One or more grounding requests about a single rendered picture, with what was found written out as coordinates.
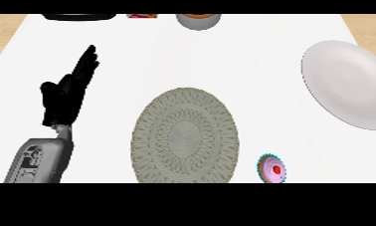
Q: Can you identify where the red box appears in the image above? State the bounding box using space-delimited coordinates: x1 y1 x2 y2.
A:
127 13 159 19

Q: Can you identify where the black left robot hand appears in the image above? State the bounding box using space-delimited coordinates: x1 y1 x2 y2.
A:
40 44 102 128

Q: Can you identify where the grey pot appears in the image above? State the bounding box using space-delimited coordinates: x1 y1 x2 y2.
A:
176 13 221 32

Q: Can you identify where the black pan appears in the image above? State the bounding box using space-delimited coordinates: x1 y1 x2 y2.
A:
40 13 118 22

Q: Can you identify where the round grey woven placemat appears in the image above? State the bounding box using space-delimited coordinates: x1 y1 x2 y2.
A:
130 87 240 184

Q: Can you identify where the white plate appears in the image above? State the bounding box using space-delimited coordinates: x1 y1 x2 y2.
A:
299 40 376 130

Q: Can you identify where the pink frosted cupcake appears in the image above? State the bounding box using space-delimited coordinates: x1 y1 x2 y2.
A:
255 152 288 184

